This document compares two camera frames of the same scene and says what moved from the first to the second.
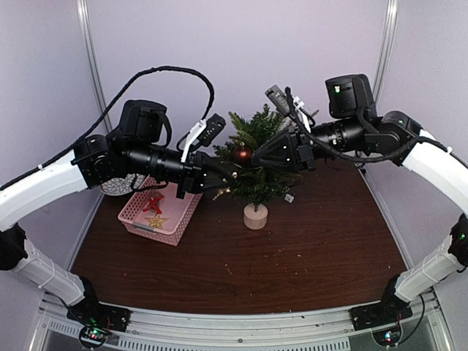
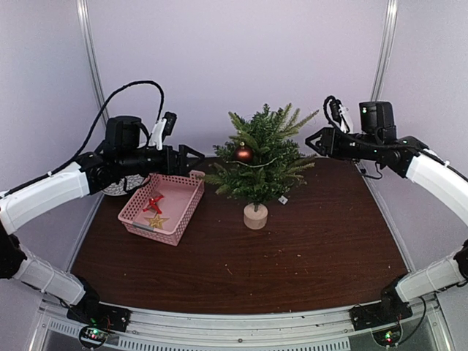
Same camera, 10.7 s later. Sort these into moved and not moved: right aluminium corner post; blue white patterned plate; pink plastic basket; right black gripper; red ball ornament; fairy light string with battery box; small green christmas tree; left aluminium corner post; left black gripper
Moved: left black gripper; fairy light string with battery box; right black gripper
Not moved: blue white patterned plate; pink plastic basket; left aluminium corner post; red ball ornament; right aluminium corner post; small green christmas tree
